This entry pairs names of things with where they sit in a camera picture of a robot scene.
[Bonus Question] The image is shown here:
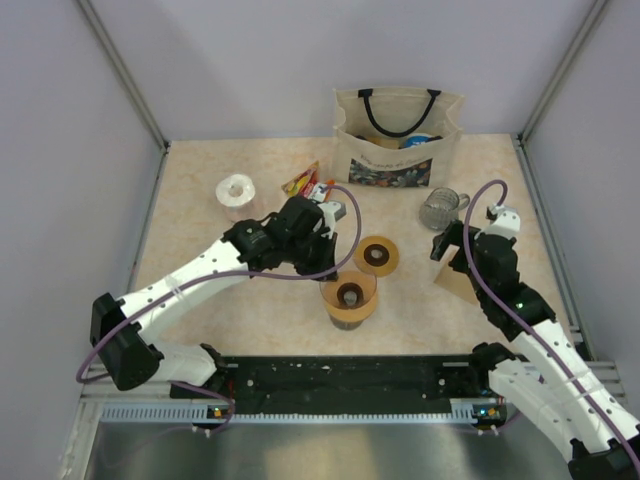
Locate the wrapped white paper roll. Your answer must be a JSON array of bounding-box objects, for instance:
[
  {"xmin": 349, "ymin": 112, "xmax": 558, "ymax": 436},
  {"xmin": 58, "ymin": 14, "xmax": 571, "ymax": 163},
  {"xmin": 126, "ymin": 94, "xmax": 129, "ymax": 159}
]
[{"xmin": 215, "ymin": 173, "xmax": 256, "ymax": 222}]

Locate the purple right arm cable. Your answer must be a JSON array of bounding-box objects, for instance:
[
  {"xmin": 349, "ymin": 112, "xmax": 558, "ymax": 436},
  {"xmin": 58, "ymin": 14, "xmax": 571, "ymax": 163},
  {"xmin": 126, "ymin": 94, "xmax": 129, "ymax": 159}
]
[{"xmin": 462, "ymin": 179, "xmax": 640, "ymax": 461}]

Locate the grey ribbed glass mug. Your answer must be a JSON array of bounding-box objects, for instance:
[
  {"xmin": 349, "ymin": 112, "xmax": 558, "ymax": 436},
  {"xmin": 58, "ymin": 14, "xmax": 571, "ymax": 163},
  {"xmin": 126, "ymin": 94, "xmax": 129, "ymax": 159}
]
[{"xmin": 419, "ymin": 187, "xmax": 470, "ymax": 232}]

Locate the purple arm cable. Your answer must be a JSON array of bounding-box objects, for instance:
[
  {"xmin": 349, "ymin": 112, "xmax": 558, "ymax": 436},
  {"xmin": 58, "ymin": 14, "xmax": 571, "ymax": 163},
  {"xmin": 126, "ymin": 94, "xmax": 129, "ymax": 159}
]
[
  {"xmin": 75, "ymin": 185, "xmax": 363, "ymax": 431},
  {"xmin": 462, "ymin": 179, "xmax": 640, "ymax": 461}
]

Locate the grey slotted cable duct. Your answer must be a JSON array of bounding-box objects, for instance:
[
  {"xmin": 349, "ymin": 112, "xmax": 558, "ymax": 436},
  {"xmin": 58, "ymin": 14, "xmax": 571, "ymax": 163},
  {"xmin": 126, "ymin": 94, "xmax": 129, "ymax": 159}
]
[{"xmin": 102, "ymin": 397, "xmax": 509, "ymax": 425}]

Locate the orange Fox's candy bag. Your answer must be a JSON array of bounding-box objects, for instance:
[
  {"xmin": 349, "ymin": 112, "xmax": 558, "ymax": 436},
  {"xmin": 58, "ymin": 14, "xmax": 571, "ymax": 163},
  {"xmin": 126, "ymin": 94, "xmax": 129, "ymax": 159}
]
[{"xmin": 281, "ymin": 161, "xmax": 335, "ymax": 203}]

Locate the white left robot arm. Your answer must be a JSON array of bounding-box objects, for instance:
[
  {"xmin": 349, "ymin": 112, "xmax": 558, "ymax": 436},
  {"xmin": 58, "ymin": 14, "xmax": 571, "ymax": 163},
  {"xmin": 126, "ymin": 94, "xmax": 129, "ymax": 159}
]
[{"xmin": 90, "ymin": 197, "xmax": 346, "ymax": 397}]

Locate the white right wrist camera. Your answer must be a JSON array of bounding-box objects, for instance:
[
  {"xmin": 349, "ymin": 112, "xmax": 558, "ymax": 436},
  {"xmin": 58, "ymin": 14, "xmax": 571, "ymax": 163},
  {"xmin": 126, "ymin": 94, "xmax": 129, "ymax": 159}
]
[{"xmin": 482, "ymin": 204, "xmax": 521, "ymax": 242}]

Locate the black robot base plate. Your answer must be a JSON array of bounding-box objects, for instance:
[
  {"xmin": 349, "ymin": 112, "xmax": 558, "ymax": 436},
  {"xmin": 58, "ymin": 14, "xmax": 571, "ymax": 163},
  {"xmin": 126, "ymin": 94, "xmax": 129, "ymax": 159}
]
[{"xmin": 204, "ymin": 355, "xmax": 498, "ymax": 415}]

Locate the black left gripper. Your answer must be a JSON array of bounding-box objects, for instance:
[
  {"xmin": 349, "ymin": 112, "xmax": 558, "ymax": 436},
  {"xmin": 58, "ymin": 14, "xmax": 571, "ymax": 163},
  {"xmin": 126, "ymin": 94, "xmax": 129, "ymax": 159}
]
[{"xmin": 287, "ymin": 229, "xmax": 339, "ymax": 284}]

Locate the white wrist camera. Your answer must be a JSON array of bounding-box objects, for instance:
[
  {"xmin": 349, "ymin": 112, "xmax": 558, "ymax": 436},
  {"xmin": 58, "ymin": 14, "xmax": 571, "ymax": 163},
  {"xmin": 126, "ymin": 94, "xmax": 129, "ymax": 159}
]
[
  {"xmin": 314, "ymin": 201, "xmax": 346, "ymax": 238},
  {"xmin": 482, "ymin": 204, "xmax": 521, "ymax": 242}
]

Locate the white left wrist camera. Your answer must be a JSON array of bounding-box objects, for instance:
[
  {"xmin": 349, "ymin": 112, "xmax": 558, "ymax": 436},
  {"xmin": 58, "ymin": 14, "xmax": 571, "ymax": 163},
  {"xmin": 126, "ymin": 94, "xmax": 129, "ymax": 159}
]
[{"xmin": 314, "ymin": 201, "xmax": 346, "ymax": 238}]

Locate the beige floral tote bag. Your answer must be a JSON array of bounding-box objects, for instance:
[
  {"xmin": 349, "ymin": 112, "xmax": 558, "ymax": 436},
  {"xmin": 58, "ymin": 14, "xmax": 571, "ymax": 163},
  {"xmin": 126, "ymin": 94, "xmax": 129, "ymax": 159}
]
[{"xmin": 331, "ymin": 87, "xmax": 465, "ymax": 188}]

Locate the brown paper coffee filter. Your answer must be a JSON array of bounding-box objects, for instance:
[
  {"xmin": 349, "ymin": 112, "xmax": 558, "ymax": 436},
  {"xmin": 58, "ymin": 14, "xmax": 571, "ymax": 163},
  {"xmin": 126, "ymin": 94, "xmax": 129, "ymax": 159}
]
[{"xmin": 434, "ymin": 247, "xmax": 479, "ymax": 306}]

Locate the large wooden dripper ring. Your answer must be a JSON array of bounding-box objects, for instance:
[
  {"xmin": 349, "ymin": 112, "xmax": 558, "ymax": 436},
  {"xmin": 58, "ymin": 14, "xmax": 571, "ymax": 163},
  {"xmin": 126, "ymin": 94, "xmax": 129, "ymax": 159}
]
[{"xmin": 322, "ymin": 279, "xmax": 379, "ymax": 323}]

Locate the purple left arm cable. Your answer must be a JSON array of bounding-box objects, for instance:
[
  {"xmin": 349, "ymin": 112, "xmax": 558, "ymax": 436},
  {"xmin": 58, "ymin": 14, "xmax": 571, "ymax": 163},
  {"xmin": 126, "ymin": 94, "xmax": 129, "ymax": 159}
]
[{"xmin": 75, "ymin": 185, "xmax": 363, "ymax": 431}]

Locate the pink glass dripper cone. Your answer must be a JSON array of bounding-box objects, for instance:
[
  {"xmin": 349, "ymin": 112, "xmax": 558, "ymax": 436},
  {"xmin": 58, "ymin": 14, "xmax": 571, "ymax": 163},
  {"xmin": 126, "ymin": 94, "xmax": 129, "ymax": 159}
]
[{"xmin": 320, "ymin": 270, "xmax": 378, "ymax": 318}]

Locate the small wooden dripper ring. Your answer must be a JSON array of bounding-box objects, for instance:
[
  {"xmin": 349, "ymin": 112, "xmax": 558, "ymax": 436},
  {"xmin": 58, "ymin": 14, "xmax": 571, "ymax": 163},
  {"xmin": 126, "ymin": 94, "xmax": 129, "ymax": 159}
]
[{"xmin": 352, "ymin": 235, "xmax": 401, "ymax": 278}]

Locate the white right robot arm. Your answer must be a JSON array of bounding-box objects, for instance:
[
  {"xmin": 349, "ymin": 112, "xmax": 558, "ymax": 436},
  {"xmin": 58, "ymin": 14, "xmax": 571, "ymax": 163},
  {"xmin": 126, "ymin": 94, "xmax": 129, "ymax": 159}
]
[{"xmin": 431, "ymin": 220, "xmax": 639, "ymax": 479}]

